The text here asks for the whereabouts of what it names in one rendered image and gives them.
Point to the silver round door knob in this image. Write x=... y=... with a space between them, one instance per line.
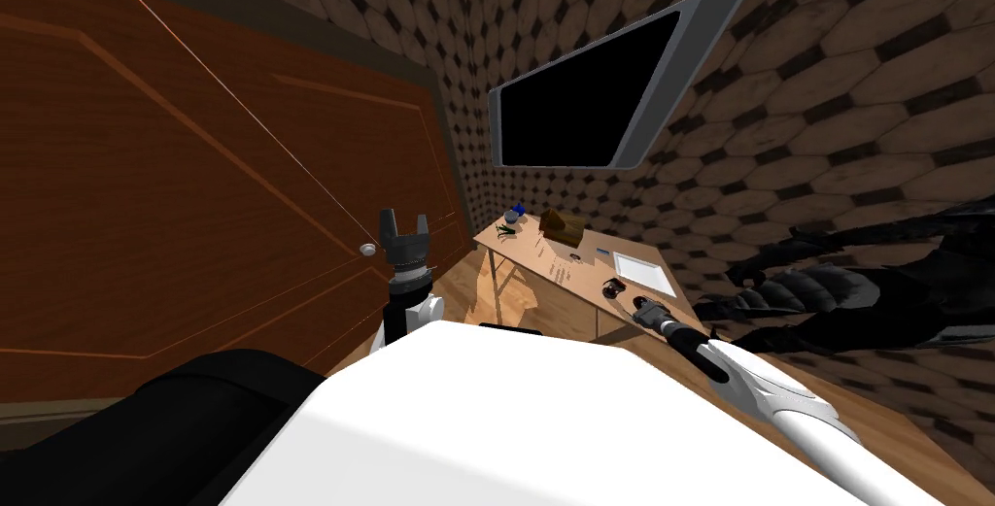
x=368 y=249

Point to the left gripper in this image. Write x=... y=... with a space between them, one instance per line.
x=405 y=243

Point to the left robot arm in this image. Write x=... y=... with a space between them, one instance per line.
x=155 y=436

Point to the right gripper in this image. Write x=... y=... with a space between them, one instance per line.
x=615 y=288

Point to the grey flat screen television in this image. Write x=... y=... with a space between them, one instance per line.
x=575 y=102

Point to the light wooden desk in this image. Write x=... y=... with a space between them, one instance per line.
x=579 y=269

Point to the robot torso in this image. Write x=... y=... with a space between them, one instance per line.
x=528 y=428

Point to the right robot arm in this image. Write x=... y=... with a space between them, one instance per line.
x=777 y=399

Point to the brown wooden door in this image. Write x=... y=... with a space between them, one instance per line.
x=155 y=180

